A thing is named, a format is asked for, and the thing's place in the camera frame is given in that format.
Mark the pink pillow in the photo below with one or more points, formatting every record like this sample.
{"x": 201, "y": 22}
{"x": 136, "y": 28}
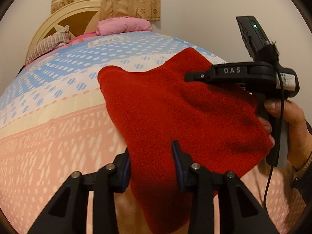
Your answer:
{"x": 123, "y": 24}

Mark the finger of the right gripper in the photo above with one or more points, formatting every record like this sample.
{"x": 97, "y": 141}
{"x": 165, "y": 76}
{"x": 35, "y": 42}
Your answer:
{"x": 197, "y": 76}

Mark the red knitted sweater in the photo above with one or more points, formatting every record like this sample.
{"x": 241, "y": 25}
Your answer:
{"x": 218, "y": 127}

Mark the polka dot bed sheet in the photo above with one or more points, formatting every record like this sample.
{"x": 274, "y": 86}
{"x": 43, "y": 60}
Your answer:
{"x": 54, "y": 119}

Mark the cream wooden headboard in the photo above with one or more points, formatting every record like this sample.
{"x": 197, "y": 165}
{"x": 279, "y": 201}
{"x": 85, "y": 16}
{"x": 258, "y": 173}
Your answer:
{"x": 81, "y": 17}

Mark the person's right hand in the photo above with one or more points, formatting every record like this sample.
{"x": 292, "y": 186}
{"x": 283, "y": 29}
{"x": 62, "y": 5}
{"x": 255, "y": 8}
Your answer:
{"x": 299, "y": 137}

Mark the striped pillow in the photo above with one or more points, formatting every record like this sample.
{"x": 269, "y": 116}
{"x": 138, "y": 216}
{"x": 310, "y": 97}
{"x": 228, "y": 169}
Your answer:
{"x": 58, "y": 39}

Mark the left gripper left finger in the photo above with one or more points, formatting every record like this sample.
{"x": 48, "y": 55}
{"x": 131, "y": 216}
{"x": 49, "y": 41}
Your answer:
{"x": 66, "y": 212}

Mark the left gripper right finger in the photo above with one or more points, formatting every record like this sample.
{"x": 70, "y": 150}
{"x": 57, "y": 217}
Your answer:
{"x": 239, "y": 210}

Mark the black tracker camera box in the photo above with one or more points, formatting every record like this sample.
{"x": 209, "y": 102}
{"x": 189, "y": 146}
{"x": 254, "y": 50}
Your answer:
{"x": 253, "y": 36}

